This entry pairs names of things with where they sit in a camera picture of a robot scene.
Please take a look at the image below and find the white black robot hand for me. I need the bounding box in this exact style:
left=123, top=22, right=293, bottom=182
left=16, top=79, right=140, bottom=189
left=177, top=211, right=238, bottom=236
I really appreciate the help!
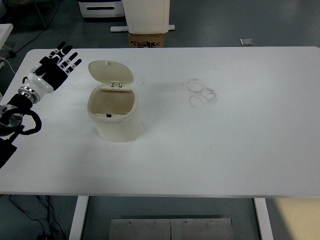
left=24, top=41, right=83, bottom=98

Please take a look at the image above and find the cream hinged trash bin lid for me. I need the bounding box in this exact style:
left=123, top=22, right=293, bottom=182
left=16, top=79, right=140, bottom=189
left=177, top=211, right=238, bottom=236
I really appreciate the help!
left=87, top=60, right=135, bottom=90

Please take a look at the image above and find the cream plastic trash bin body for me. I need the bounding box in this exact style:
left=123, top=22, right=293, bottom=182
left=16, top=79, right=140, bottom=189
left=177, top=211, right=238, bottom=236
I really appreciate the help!
left=86, top=83, right=144, bottom=144

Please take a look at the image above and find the white side table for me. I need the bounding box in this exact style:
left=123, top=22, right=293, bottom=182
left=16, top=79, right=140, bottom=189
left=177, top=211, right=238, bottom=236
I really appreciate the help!
left=0, top=23, right=14, bottom=51

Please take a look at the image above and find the grey flat foot bar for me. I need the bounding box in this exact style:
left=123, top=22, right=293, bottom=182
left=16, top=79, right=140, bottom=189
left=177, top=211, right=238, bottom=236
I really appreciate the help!
left=110, top=24, right=177, bottom=33

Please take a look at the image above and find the white cabinet with dark slot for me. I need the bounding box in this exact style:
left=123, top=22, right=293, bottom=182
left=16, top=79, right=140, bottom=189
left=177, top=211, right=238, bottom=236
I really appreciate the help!
left=77, top=0, right=125, bottom=23

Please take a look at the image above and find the brown printed cardboard box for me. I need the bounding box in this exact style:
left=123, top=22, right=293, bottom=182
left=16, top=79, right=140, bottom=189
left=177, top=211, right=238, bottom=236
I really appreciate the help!
left=128, top=32, right=166, bottom=48

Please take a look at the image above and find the white table leg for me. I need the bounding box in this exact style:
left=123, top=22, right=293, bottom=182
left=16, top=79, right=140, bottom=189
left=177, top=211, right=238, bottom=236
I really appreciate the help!
left=68, top=195, right=90, bottom=240
left=253, top=198, right=275, bottom=240

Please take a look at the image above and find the grey metal plate with screws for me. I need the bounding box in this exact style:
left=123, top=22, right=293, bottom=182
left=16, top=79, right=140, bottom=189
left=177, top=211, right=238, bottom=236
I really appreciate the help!
left=109, top=218, right=235, bottom=240

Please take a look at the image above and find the long black floor cable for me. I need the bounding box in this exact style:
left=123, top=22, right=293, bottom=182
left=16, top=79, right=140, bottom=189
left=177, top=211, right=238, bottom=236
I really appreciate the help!
left=14, top=0, right=58, bottom=54

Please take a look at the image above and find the thin white cable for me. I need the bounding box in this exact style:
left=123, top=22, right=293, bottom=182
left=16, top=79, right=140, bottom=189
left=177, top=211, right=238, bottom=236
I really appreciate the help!
left=0, top=57, right=16, bottom=74

